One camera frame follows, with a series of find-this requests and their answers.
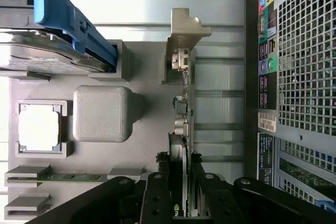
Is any silver CPU chip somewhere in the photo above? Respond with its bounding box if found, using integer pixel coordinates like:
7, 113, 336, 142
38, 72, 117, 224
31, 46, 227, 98
17, 104, 61, 153

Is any green RAM stick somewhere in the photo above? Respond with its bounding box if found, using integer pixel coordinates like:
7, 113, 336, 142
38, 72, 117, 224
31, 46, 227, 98
7, 173, 111, 184

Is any grey 3D-printed parts rack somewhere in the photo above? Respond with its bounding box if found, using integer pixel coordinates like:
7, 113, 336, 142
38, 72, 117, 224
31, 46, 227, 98
0, 0, 195, 221

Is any hard disk with blue caddy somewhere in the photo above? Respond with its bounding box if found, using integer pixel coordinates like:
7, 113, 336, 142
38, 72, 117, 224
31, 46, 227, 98
0, 0, 118, 75

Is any black PC case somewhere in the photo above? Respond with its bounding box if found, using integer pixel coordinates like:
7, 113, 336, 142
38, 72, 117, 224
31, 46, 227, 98
243, 0, 336, 209

